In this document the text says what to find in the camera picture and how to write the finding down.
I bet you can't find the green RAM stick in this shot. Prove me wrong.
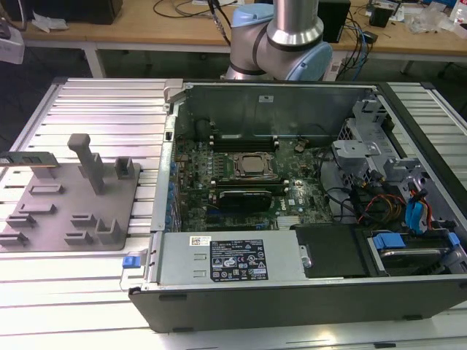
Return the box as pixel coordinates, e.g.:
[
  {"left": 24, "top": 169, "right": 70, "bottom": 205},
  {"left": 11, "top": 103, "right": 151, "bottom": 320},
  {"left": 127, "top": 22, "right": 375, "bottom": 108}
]
[
  {"left": 215, "top": 182, "right": 288, "bottom": 195},
  {"left": 0, "top": 152, "right": 58, "bottom": 169}
]

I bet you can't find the CPU socket with CPU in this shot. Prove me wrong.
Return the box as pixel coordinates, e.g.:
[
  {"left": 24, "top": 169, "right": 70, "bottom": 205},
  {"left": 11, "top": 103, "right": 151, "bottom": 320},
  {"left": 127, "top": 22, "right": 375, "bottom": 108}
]
[{"left": 231, "top": 151, "right": 271, "bottom": 179}]

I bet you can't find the black graphics card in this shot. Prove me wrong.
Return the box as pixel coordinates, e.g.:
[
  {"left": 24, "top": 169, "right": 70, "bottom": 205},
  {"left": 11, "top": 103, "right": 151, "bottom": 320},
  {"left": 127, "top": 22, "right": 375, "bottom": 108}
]
[{"left": 217, "top": 188, "right": 274, "bottom": 213}]

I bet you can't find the green motherboard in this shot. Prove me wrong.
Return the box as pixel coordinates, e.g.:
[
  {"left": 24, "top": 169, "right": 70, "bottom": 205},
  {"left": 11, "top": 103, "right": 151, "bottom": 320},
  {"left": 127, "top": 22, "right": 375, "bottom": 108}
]
[{"left": 171, "top": 136, "right": 339, "bottom": 233}]

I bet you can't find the silver finned heat sink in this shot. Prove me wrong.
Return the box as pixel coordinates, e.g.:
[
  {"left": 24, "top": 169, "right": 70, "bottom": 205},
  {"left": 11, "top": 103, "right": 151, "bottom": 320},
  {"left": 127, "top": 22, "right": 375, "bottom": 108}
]
[{"left": 276, "top": 214, "right": 304, "bottom": 230}]

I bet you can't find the silver power supply unit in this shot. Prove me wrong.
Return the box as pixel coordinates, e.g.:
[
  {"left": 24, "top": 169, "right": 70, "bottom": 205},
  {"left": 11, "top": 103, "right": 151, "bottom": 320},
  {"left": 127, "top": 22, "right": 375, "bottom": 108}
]
[{"left": 144, "top": 230, "right": 312, "bottom": 287}]

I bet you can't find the black drive bay cover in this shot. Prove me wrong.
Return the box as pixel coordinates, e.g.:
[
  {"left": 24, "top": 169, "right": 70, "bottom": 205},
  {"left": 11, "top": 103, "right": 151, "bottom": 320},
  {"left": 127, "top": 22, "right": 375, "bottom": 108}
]
[{"left": 290, "top": 224, "right": 369, "bottom": 280}]

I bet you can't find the silver metal drive cage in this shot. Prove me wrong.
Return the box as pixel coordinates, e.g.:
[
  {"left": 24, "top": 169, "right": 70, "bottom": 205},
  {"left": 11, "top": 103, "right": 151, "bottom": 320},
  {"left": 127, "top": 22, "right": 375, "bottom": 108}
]
[{"left": 331, "top": 98, "right": 393, "bottom": 179}]

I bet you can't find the open black PC case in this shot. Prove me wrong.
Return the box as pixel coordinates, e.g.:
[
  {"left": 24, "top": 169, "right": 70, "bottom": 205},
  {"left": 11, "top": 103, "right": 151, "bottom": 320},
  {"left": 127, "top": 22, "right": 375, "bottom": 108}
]
[{"left": 119, "top": 77, "right": 467, "bottom": 335}]

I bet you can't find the gray plastic parts rack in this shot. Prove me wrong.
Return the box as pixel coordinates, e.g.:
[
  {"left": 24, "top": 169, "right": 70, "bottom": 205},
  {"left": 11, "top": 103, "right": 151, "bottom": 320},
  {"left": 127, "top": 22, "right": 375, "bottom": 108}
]
[{"left": 0, "top": 133, "right": 142, "bottom": 255}]

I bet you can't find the wooden desk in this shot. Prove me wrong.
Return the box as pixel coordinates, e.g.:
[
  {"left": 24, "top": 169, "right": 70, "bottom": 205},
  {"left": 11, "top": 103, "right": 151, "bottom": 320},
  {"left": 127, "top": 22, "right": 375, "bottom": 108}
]
[{"left": 0, "top": 0, "right": 467, "bottom": 63}]

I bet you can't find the tall black box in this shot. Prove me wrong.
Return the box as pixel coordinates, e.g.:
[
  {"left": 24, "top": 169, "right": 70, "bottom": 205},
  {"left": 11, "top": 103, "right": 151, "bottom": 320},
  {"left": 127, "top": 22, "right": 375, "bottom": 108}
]
[{"left": 320, "top": 0, "right": 352, "bottom": 44}]

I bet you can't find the hard disk in blue carrier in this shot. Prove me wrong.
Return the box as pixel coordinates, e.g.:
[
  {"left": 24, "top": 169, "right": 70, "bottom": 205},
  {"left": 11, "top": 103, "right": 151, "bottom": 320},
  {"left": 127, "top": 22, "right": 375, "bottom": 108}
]
[{"left": 368, "top": 233, "right": 461, "bottom": 276}]

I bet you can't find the small black cube box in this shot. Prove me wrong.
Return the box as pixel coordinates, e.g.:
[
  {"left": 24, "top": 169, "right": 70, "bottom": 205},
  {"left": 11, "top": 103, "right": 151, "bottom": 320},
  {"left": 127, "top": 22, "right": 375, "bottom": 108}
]
[{"left": 368, "top": 6, "right": 394, "bottom": 28}]

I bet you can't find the large black box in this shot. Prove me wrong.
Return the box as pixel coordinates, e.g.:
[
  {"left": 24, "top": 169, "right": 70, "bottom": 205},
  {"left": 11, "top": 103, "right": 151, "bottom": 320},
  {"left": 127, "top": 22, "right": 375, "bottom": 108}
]
[{"left": 6, "top": 0, "right": 124, "bottom": 26}]

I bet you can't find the crumpled white paper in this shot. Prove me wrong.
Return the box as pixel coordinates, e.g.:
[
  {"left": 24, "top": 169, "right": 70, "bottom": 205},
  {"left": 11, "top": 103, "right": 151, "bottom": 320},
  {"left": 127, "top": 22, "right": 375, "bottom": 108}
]
[{"left": 31, "top": 9, "right": 69, "bottom": 34}]

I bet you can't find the clear plastic bag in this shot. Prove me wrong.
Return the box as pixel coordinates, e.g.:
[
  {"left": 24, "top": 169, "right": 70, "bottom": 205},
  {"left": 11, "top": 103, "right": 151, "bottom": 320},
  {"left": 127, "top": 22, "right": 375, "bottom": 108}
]
[{"left": 404, "top": 4, "right": 450, "bottom": 34}]

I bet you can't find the white printed box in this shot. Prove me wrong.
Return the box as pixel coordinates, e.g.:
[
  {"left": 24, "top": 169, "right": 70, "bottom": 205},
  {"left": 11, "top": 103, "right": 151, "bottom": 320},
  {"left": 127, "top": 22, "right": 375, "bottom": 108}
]
[{"left": 449, "top": 0, "right": 467, "bottom": 38}]

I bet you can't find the red yellow power wire bundle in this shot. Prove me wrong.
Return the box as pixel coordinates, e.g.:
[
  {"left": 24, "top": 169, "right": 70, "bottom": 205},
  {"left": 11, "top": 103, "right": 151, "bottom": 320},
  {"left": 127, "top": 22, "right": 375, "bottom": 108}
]
[{"left": 357, "top": 194, "right": 406, "bottom": 226}]

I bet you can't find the blue hanging cable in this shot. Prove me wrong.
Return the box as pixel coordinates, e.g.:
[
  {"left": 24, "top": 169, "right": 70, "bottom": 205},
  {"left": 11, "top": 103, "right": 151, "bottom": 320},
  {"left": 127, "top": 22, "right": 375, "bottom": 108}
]
[{"left": 356, "top": 27, "right": 368, "bottom": 82}]

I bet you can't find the blue flat wire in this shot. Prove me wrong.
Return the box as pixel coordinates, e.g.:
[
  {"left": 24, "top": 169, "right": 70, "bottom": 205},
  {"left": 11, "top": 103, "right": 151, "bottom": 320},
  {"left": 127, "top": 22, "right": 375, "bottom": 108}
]
[{"left": 404, "top": 198, "right": 428, "bottom": 235}]

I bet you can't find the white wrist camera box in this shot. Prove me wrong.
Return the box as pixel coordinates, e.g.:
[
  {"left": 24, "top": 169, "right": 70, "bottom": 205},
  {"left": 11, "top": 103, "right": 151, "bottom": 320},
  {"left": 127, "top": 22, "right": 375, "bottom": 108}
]
[{"left": 0, "top": 20, "right": 26, "bottom": 66}]

